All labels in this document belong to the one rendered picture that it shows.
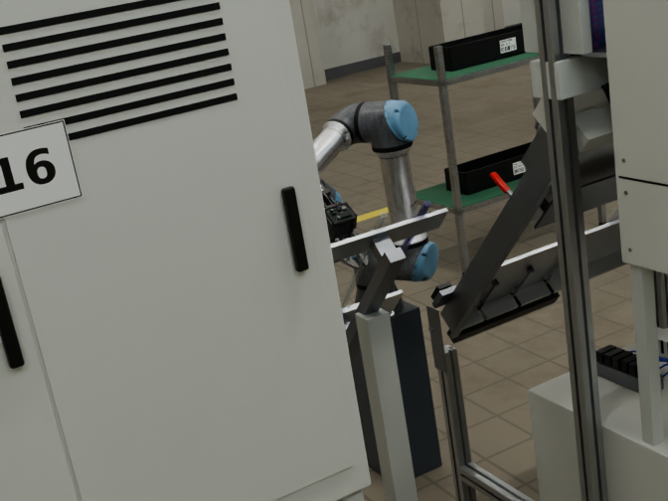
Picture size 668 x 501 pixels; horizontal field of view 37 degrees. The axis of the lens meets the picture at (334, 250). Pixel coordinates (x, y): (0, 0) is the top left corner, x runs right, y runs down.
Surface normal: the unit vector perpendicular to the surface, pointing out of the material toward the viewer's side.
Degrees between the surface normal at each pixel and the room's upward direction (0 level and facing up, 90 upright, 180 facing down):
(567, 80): 90
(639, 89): 90
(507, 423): 0
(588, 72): 90
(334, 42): 90
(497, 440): 0
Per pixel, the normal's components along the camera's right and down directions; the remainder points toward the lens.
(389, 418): 0.46, 0.21
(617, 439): -0.86, 0.29
